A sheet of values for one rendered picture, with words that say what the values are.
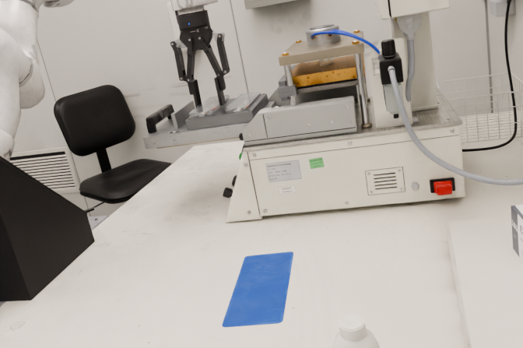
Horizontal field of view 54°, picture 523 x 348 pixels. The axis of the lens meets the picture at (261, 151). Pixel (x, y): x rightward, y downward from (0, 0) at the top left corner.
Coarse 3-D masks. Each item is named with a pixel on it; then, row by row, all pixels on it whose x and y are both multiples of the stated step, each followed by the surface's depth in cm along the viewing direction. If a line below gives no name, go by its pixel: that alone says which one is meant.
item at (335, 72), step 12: (324, 60) 120; (336, 60) 126; (348, 60) 122; (300, 72) 117; (312, 72) 114; (324, 72) 112; (336, 72) 112; (348, 72) 112; (300, 84) 114; (312, 84) 114; (324, 84) 114; (336, 84) 113; (348, 84) 112
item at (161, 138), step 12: (180, 108) 130; (192, 108) 138; (168, 120) 140; (180, 120) 128; (156, 132) 127; (168, 132) 124; (180, 132) 122; (192, 132) 122; (204, 132) 121; (216, 132) 121; (228, 132) 120; (240, 132) 120; (156, 144) 124; (168, 144) 124; (180, 144) 123
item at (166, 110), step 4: (168, 104) 140; (160, 108) 136; (164, 108) 135; (168, 108) 137; (172, 108) 140; (156, 112) 131; (160, 112) 132; (164, 112) 134; (168, 112) 137; (172, 112) 139; (152, 116) 127; (156, 116) 129; (160, 116) 132; (164, 116) 134; (168, 116) 140; (148, 120) 127; (152, 120) 127; (156, 120) 129; (160, 120) 131; (148, 124) 127; (152, 124) 127; (148, 128) 127; (152, 128) 127; (152, 132) 128
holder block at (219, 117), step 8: (264, 96) 134; (224, 104) 132; (256, 104) 125; (264, 104) 132; (216, 112) 124; (224, 112) 123; (240, 112) 119; (248, 112) 119; (256, 112) 123; (192, 120) 122; (200, 120) 122; (208, 120) 121; (216, 120) 121; (224, 120) 120; (232, 120) 120; (240, 120) 120; (248, 120) 119; (192, 128) 123
